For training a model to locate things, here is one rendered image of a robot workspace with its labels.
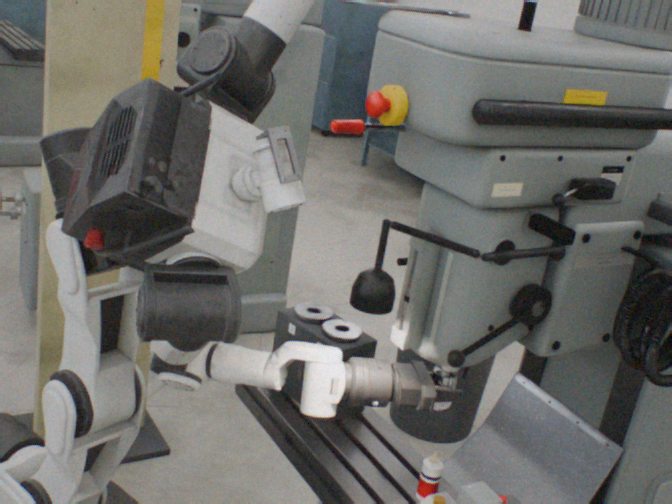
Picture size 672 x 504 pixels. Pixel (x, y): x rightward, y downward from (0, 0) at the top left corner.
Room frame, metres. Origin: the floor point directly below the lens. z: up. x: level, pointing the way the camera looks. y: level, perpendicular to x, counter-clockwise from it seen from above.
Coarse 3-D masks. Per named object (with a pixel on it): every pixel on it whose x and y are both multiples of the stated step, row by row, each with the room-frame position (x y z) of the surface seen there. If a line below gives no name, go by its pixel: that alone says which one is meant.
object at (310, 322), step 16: (304, 304) 1.80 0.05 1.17; (320, 304) 1.81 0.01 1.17; (288, 320) 1.74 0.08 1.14; (304, 320) 1.73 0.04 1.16; (320, 320) 1.73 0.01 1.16; (336, 320) 1.74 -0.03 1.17; (288, 336) 1.74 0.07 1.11; (304, 336) 1.70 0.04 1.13; (320, 336) 1.67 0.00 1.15; (336, 336) 1.66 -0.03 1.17; (352, 336) 1.67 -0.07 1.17; (368, 336) 1.71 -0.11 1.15; (272, 352) 1.77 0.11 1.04; (352, 352) 1.65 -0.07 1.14; (368, 352) 1.68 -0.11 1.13; (288, 368) 1.72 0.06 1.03; (288, 384) 1.72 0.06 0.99; (336, 416) 1.64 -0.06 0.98
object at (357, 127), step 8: (352, 120) 1.34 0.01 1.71; (360, 120) 1.35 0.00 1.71; (336, 128) 1.31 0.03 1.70; (344, 128) 1.32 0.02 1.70; (352, 128) 1.33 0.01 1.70; (360, 128) 1.33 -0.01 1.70; (368, 128) 1.35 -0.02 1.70; (376, 128) 1.36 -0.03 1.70; (384, 128) 1.37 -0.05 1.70; (392, 128) 1.38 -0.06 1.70; (400, 128) 1.39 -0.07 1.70
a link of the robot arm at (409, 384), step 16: (384, 368) 1.34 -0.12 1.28; (400, 368) 1.38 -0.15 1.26; (416, 368) 1.39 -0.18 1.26; (384, 384) 1.32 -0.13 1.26; (400, 384) 1.33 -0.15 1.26; (416, 384) 1.33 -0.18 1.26; (432, 384) 1.34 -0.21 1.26; (368, 400) 1.31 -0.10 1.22; (384, 400) 1.31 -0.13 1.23; (400, 400) 1.32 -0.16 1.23; (416, 400) 1.33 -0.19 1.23; (432, 400) 1.32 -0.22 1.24
